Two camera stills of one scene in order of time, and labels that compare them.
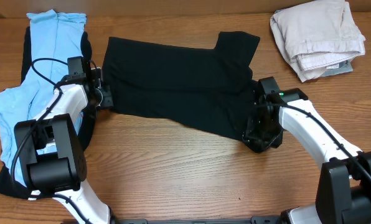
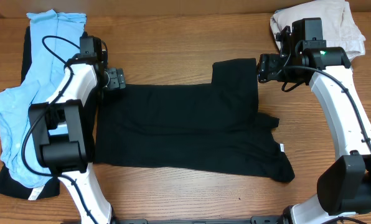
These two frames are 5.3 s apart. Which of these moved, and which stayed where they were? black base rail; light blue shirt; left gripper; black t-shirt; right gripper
Moved: black t-shirt; left gripper; right gripper
Stayed: black base rail; light blue shirt
